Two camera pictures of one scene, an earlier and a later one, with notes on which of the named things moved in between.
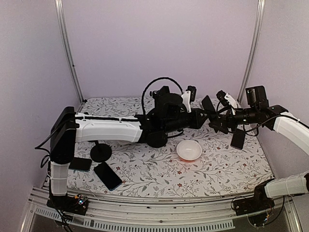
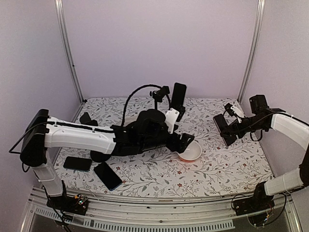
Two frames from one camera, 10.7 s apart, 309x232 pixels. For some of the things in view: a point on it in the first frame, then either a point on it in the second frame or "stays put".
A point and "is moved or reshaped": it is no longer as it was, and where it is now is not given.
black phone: [207, 104] to [178, 95]
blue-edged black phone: [107, 175] stays put
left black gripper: [199, 121] to [174, 146]
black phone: [84, 164] stays put
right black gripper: [224, 119] to [234, 126]
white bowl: [189, 150] stays put
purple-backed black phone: [237, 140] is moved or reshaped
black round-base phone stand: [100, 152] stays put
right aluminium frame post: [260, 9] stays put
